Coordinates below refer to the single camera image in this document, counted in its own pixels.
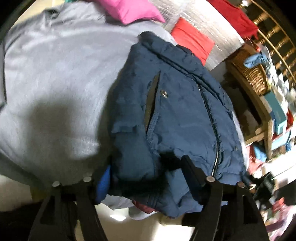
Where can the navy blue puffer jacket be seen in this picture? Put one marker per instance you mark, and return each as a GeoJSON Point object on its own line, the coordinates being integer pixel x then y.
{"type": "Point", "coordinates": [166, 105]}

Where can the grey bed sheet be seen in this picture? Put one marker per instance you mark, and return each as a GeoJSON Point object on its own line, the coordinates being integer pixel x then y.
{"type": "Point", "coordinates": [58, 70]}

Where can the light blue cloth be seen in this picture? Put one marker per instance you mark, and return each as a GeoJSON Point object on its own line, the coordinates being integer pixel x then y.
{"type": "Point", "coordinates": [256, 59]}

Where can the silver foil insulation mat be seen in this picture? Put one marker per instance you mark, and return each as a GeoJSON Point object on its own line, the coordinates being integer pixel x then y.
{"type": "Point", "coordinates": [206, 19]}

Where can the wicker basket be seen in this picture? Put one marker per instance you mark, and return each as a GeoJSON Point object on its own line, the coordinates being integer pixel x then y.
{"type": "Point", "coordinates": [255, 76]}

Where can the wooden side table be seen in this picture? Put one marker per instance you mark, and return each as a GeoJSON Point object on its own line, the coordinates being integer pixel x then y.
{"type": "Point", "coordinates": [263, 131]}

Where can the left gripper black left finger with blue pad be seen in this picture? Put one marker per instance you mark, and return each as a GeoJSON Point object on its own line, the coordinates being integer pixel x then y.
{"type": "Point", "coordinates": [67, 205]}

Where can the pink pillow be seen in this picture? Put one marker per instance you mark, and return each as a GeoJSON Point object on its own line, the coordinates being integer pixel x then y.
{"type": "Point", "coordinates": [129, 11]}

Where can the blue cardboard box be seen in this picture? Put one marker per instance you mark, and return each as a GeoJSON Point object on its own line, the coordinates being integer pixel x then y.
{"type": "Point", "coordinates": [277, 113]}

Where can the red blanket on railing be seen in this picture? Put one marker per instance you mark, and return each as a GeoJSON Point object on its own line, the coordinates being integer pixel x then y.
{"type": "Point", "coordinates": [237, 19]}

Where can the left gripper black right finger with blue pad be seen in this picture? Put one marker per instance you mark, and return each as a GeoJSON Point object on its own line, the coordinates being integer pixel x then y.
{"type": "Point", "coordinates": [229, 212]}

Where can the red pillow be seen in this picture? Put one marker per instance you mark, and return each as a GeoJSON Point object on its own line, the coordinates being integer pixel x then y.
{"type": "Point", "coordinates": [186, 35]}

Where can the cream leather sofa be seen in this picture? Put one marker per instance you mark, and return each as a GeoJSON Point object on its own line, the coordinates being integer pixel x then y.
{"type": "Point", "coordinates": [120, 219]}

